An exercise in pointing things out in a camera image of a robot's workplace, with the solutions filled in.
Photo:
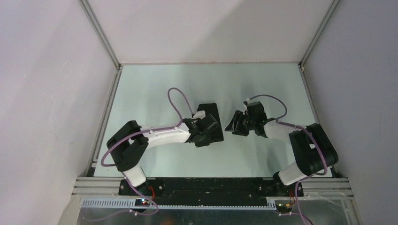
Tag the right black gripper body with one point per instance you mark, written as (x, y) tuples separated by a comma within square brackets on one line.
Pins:
[(252, 122)]

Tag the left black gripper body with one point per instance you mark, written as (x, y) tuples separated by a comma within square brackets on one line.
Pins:
[(204, 141)]

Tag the black zippered tool case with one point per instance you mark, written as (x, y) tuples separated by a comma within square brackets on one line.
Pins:
[(211, 124)]

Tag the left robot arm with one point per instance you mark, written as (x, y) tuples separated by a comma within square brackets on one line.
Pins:
[(128, 145)]

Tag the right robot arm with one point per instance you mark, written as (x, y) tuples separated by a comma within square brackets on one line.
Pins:
[(312, 149)]

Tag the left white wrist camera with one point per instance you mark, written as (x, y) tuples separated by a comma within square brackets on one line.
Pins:
[(199, 115)]

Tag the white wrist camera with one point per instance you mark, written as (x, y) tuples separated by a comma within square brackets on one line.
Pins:
[(246, 102), (199, 115)]

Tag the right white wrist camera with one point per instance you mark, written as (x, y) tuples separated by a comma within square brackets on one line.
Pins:
[(246, 102)]

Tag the right aluminium frame post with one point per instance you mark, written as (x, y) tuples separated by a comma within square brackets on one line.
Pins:
[(321, 28)]

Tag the aluminium frame post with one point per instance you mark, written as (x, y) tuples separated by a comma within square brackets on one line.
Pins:
[(321, 28), (92, 18)]

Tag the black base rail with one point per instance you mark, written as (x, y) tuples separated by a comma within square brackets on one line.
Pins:
[(218, 192)]

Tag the left aluminium frame post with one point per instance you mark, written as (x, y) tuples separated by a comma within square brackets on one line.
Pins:
[(92, 18)]

